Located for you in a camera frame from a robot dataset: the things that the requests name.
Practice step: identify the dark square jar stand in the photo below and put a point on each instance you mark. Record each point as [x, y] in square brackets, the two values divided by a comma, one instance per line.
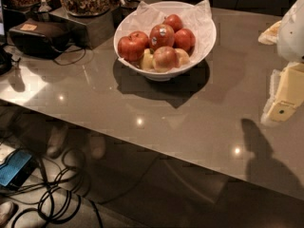
[87, 32]

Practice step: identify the red apple at back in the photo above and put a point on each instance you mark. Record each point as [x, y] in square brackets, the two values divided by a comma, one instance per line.
[174, 21]

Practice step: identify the red apple with sticker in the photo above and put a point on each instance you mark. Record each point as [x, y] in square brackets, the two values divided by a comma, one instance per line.
[161, 35]

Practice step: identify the white bowl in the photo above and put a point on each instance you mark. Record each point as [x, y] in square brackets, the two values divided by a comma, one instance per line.
[164, 75]

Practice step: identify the metal scoop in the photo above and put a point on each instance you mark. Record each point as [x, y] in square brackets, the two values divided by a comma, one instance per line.
[44, 6]

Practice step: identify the white shoe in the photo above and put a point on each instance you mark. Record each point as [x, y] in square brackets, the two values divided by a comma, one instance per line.
[6, 210]

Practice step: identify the yellow red apple front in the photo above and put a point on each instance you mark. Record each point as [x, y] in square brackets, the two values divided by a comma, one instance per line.
[164, 59]

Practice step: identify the yellow apple front left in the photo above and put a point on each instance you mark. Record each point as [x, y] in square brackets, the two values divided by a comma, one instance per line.
[146, 62]

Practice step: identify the red apple right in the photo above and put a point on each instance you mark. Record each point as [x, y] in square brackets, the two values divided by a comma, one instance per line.
[185, 39]

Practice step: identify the pale apple front right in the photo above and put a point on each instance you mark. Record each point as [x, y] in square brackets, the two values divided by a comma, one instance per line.
[182, 56]

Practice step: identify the white paper liner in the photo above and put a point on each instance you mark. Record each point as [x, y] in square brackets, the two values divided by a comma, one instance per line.
[196, 18]

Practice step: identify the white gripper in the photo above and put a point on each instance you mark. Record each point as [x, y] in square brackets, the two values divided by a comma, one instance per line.
[292, 32]

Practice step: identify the black card terminal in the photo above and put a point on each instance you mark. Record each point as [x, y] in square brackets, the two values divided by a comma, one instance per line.
[40, 39]

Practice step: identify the blue box on floor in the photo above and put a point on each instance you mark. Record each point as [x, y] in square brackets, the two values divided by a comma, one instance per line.
[15, 169]

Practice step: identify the red apple left front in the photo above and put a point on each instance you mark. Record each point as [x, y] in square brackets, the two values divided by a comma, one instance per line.
[130, 49]

